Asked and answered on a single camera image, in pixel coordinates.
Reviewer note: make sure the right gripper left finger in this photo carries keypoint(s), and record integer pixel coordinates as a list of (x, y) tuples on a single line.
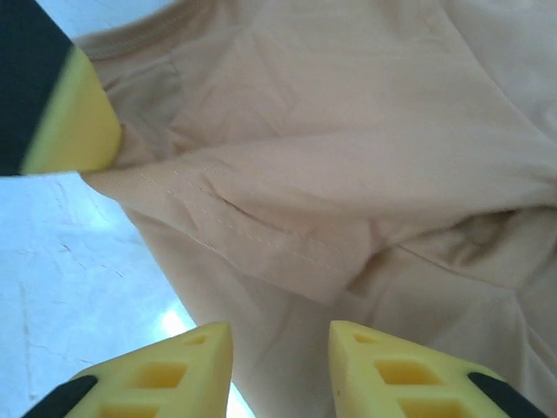
[(217, 370)]

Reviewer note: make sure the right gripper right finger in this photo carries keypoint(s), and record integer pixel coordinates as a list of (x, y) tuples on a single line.
[(344, 370)]

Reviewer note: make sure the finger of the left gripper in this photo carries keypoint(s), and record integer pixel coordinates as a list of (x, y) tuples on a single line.
[(65, 122)]

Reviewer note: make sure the tan t-shirt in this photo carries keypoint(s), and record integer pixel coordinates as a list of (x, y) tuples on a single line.
[(348, 174)]

